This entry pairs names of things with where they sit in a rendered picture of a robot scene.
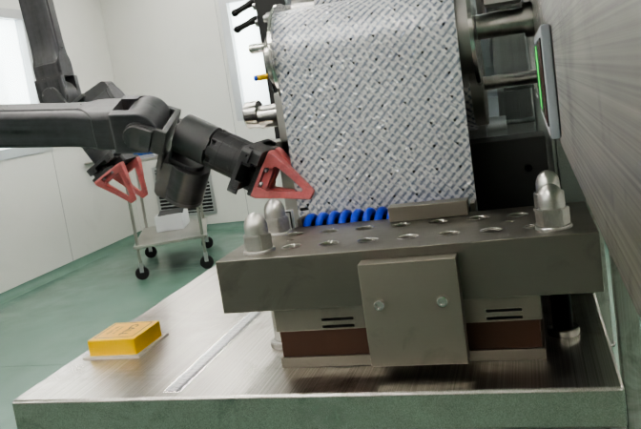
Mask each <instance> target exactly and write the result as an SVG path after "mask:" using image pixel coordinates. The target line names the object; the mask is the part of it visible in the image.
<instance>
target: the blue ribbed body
mask: <svg viewBox="0 0 641 429"><path fill-rule="evenodd" d="M380 219H389V216H388V209H387V208H385V207H384V206H381V207H379V208H378V209H377V211H376V210H375V209H373V208H367V209H366V210H365V211H363V210H362V209H356V210H355V211H354V212H353V213H352V212H351V211H349V210H344V211H342V212H341V213H339V212H338V211H333V212H331V213H330V214H328V213H326V212H322V213H319V214H318V215H316V214H314V213H312V214H308V215H307V217H306V218H305V219H304V222H303V227H306V226H317V225H327V224H338V223H348V222H359V221H369V220H380Z"/></svg>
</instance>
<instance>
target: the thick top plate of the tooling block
mask: <svg viewBox="0 0 641 429"><path fill-rule="evenodd" d="M566 205H568V206H569V214H570V222H571V223H572V227H571V228H569V229H566V230H563V231H555V232H541V231H537V230H535V225H536V219H535V212H534V211H533V208H534V207H535V206H526V207H516V208H505V209H495V210H484V211H474V212H469V214H468V215H461V216H451V217H439V218H429V219H418V220H407V221H397V222H389V219H380V220H369V221H359V222H348V223H338V224H327V225H317V226H306V227H296V228H294V229H292V233H290V234H287V235H279V236H272V242H273V245H274V246H275V247H276V250H275V251H273V252H271V253H267V254H263V255H244V254H243V251H244V250H245V247H244V244H242V245H241V246H239V247H238V248H236V249H235V250H234V251H233V252H231V253H230V254H228V255H226V256H224V257H223V258H221V259H220V260H218V261H217V262H216V266H217V277H218V283H219V289H220V294H221V299H222V305H223V311H224V314H232V313H250V312H266V311H283V310H299V309H316V308H333V307H349V306H362V293H361V286H360V279H359V272H358V264H359V263H360V262H361V260H367V259H379V258H391V257H404V256H417V255H441V254H454V253H457V254H458V261H459V269H460V277H461V284H462V292H463V300H466V299H483V298H499V297H516V296H548V295H565V294H582V293H599V292H605V288H604V278H603V268H602V257H601V247H600V237H599V232H598V229H597V227H596V225H595V223H594V220H593V218H592V216H591V214H590V211H589V208H588V206H587V203H586V201H579V202H569V203H566Z"/></svg>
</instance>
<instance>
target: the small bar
mask: <svg viewBox="0 0 641 429"><path fill-rule="evenodd" d="M468 214H469V204H468V197H459V198H449V199H440V200H429V201H420V202H410V203H400V204H391V205H390V206H389V207H388V216H389V222H397V221H407V220H418V219H429V218H439V217H451V216H461V215H468Z"/></svg>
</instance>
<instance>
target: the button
mask: <svg viewBox="0 0 641 429"><path fill-rule="evenodd" d="M159 337H161V330H160V324H159V321H157V320H156V321H138V322H121V323H115V324H113V325H112V326H110V327H109V328H107V329H106V330H104V331H103V332H101V333H100V334H98V335H96V336H95V337H93V338H91V339H90V340H88V345H89V351H90V356H91V357H94V356H117V355H137V354H138V353H139V352H141V351H142V350H143V349H145V348H146V347H147V346H149V345H150V344H151V343H152V342H154V341H155V340H156V339H158V338H159Z"/></svg>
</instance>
